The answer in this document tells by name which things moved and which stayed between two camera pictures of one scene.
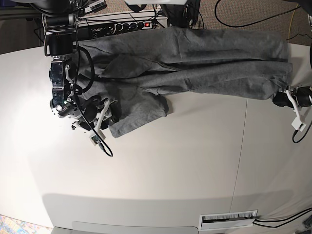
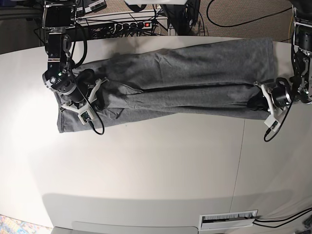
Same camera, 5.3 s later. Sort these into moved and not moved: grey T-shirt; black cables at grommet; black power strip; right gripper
Moved: grey T-shirt; right gripper
Not moved: black cables at grommet; black power strip
